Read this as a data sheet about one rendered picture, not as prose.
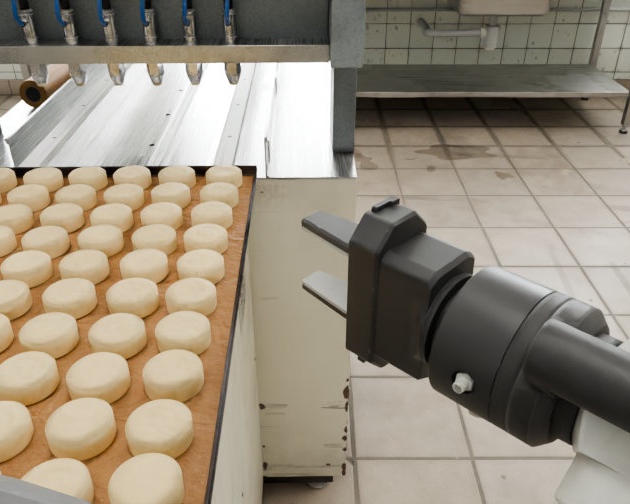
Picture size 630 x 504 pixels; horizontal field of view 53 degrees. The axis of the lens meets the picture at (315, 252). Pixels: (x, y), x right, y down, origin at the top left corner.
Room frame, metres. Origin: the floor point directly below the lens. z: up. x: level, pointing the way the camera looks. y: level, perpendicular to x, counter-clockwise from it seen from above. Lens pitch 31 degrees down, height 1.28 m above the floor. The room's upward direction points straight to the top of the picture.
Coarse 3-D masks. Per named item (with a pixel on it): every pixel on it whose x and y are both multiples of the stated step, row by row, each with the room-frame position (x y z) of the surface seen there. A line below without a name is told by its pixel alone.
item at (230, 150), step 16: (256, 64) 1.50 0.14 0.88; (240, 80) 1.31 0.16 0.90; (256, 80) 1.47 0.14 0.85; (240, 96) 1.20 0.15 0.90; (240, 112) 1.11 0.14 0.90; (224, 128) 1.03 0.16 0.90; (240, 128) 1.03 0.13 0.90; (224, 144) 0.95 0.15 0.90; (240, 144) 1.02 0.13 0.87; (224, 160) 0.89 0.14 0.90; (240, 160) 1.00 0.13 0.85
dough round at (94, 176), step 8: (80, 168) 0.81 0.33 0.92; (88, 168) 0.81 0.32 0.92; (96, 168) 0.81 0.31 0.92; (72, 176) 0.78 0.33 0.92; (80, 176) 0.78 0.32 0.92; (88, 176) 0.78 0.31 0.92; (96, 176) 0.78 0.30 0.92; (104, 176) 0.79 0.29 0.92; (72, 184) 0.77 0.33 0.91; (88, 184) 0.77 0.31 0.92; (96, 184) 0.78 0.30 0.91; (104, 184) 0.79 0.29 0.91
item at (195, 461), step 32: (96, 192) 0.77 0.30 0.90; (192, 192) 0.77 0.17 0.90; (64, 256) 0.61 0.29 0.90; (224, 256) 0.61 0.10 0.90; (32, 288) 0.54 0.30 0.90; (96, 288) 0.54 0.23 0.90; (160, 288) 0.54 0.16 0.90; (224, 288) 0.54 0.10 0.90; (96, 320) 0.49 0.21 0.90; (160, 320) 0.49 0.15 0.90; (224, 320) 0.49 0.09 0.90; (160, 352) 0.44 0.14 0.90; (224, 352) 0.44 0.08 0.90; (64, 384) 0.40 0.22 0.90; (32, 416) 0.36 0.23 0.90; (128, 416) 0.36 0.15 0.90; (192, 416) 0.36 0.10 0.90; (32, 448) 0.33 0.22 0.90; (128, 448) 0.33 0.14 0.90; (192, 448) 0.33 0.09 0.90; (96, 480) 0.30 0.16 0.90; (192, 480) 0.30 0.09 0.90
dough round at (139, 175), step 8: (120, 168) 0.81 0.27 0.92; (128, 168) 0.81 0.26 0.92; (136, 168) 0.81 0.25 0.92; (144, 168) 0.81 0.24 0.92; (120, 176) 0.78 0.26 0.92; (128, 176) 0.78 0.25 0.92; (136, 176) 0.78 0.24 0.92; (144, 176) 0.79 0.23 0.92; (136, 184) 0.77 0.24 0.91; (144, 184) 0.78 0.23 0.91
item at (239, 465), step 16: (240, 304) 0.76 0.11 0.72; (240, 320) 0.75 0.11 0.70; (240, 336) 0.74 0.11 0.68; (240, 352) 0.72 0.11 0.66; (240, 368) 0.71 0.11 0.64; (240, 384) 0.69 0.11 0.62; (256, 384) 0.92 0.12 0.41; (240, 400) 0.68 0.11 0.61; (256, 400) 0.90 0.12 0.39; (224, 416) 0.53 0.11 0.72; (240, 416) 0.67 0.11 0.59; (256, 416) 0.88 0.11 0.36; (224, 432) 0.52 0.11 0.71; (240, 432) 0.65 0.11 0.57; (256, 432) 0.86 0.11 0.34; (224, 448) 0.51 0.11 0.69; (240, 448) 0.64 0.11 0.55; (256, 448) 0.84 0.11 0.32; (224, 464) 0.50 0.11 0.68; (240, 464) 0.62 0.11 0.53; (256, 464) 0.82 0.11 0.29; (224, 480) 0.49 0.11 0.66; (240, 480) 0.61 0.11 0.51; (256, 480) 0.80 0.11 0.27; (224, 496) 0.48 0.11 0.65; (240, 496) 0.60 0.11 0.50; (256, 496) 0.79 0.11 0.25
